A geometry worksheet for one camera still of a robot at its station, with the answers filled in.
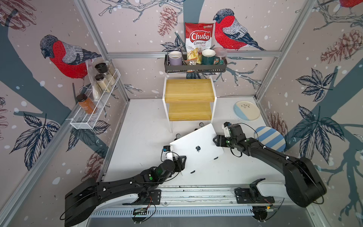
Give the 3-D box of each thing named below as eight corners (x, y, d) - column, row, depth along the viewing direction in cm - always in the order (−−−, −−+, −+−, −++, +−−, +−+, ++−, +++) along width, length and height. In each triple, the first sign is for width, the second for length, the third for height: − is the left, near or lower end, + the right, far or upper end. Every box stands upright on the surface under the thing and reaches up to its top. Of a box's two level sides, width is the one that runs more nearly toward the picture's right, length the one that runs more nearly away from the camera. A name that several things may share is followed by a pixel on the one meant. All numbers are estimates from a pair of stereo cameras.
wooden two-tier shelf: (168, 133, 101) (161, 100, 74) (170, 112, 114) (165, 76, 87) (209, 133, 101) (216, 99, 74) (206, 112, 114) (212, 76, 87)
